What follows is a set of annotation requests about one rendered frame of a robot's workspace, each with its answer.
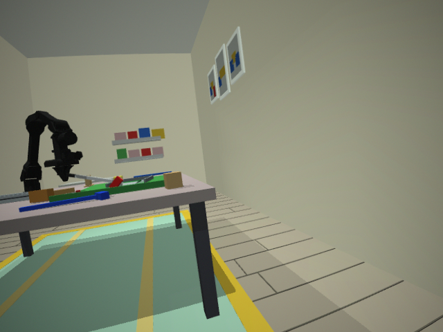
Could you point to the brown cube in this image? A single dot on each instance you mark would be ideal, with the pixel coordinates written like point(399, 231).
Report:
point(172, 180)

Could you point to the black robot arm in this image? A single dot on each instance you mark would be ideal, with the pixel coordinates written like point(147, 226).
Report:
point(62, 136)

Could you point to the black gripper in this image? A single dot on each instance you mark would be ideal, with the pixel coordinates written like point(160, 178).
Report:
point(62, 166)

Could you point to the green putting mat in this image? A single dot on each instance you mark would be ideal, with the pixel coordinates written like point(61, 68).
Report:
point(102, 185)

